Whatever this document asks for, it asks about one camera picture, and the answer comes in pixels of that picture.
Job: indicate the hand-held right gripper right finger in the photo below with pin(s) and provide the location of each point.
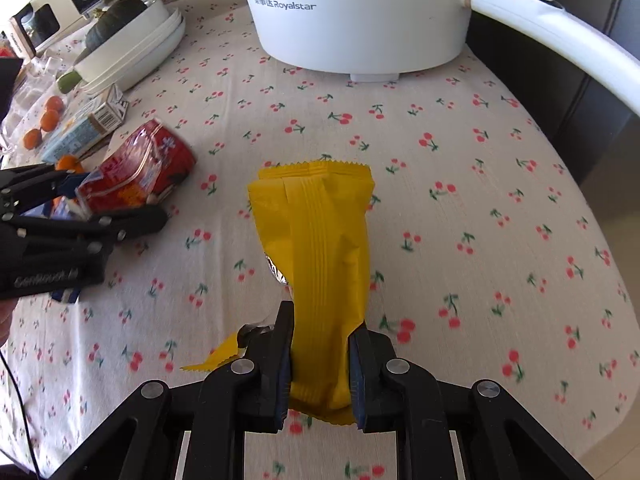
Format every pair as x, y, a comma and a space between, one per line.
357, 380

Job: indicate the small tangerine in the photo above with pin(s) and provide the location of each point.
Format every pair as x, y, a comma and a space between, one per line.
67, 162

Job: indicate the black object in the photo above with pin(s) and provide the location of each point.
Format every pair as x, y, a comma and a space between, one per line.
10, 85

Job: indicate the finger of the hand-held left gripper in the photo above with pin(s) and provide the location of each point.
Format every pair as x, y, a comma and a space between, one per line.
135, 220
70, 182

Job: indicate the light blue milk carton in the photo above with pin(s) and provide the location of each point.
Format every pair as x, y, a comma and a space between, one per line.
75, 132

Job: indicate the yellow snack wrapper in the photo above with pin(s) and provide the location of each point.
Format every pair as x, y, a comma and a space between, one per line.
320, 240

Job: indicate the glass jar with wooden lid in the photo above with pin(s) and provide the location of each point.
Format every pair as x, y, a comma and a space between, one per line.
30, 85

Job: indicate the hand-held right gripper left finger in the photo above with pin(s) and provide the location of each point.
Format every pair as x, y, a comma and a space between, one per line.
284, 390

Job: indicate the cherry print tablecloth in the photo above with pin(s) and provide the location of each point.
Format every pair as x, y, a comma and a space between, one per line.
450, 210

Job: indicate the white plate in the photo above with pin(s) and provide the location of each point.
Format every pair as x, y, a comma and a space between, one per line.
167, 35

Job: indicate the stack of white bowls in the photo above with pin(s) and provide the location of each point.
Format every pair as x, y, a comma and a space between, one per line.
150, 71

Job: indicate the red cartoon drink can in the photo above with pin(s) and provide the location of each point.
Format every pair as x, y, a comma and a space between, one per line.
145, 160

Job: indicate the stacked white bowls and plates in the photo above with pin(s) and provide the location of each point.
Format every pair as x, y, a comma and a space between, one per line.
135, 35

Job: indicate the cream white appliance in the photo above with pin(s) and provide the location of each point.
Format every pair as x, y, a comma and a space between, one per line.
40, 22

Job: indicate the white electric cooking pot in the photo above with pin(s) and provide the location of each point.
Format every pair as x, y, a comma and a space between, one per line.
360, 20

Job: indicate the dark green pumpkin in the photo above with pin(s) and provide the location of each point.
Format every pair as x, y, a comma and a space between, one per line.
110, 25

